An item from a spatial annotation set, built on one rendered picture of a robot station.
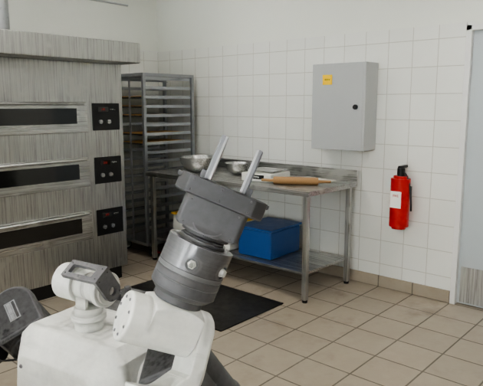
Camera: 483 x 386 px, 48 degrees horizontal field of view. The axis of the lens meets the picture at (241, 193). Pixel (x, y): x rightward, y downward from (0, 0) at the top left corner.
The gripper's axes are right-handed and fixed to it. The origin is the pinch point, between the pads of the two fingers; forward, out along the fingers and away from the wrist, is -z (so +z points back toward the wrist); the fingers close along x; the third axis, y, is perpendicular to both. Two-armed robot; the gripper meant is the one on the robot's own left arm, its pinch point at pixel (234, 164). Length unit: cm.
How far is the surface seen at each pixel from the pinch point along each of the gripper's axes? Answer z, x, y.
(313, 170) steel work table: -27, -57, 411
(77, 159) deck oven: 39, 123, 356
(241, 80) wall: -85, 36, 466
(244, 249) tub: 59, -27, 398
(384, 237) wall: 3, -130, 380
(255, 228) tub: 38, -28, 387
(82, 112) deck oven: 3, 135, 361
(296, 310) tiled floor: 79, -77, 333
